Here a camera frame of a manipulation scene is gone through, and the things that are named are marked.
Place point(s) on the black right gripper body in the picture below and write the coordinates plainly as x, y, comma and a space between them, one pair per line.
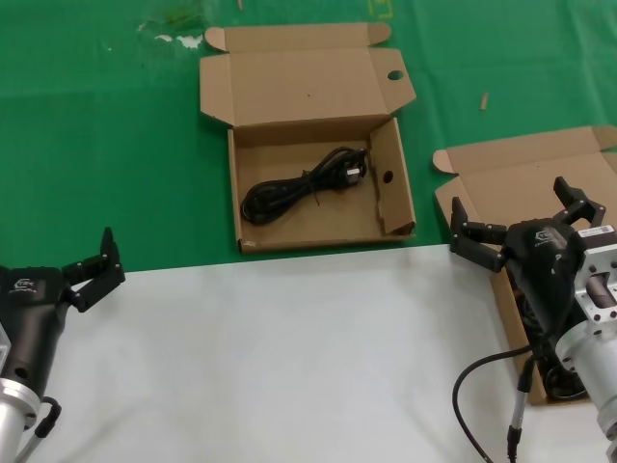
537, 260

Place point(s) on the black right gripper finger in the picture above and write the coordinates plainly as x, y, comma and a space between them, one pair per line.
581, 204
474, 237

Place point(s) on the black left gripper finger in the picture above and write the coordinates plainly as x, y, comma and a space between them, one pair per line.
99, 277

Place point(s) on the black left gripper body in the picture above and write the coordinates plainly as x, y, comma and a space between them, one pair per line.
29, 313

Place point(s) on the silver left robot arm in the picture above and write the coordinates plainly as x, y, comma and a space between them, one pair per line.
12, 415

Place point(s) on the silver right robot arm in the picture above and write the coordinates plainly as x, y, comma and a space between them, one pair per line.
598, 386

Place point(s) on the open cardboard box with hole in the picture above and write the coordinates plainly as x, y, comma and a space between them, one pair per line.
308, 87

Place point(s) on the green table cloth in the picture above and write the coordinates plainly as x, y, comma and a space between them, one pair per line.
96, 144

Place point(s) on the small tan wooden stick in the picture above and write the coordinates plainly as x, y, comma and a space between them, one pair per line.
484, 101

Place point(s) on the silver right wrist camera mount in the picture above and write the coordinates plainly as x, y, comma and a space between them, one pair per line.
600, 284

